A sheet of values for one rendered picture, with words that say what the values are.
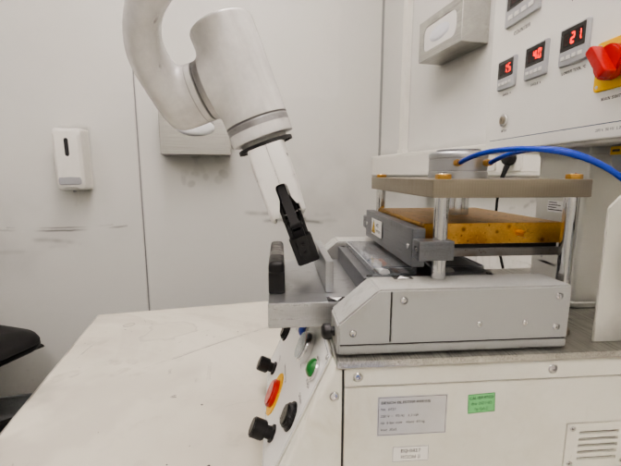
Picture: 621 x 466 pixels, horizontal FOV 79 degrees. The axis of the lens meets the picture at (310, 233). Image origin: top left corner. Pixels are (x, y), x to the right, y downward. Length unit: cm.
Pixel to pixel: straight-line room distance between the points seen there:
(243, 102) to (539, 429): 50
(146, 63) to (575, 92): 53
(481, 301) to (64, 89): 188
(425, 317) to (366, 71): 181
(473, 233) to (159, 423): 52
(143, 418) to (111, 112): 152
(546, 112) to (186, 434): 69
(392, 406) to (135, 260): 168
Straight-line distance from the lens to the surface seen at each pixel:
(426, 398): 45
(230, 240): 193
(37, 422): 75
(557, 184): 49
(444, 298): 42
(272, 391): 60
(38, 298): 214
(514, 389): 49
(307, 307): 44
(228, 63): 50
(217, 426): 63
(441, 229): 43
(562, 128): 62
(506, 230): 50
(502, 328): 46
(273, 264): 46
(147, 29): 49
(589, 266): 65
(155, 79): 51
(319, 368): 45
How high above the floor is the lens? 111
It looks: 9 degrees down
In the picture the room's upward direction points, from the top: straight up
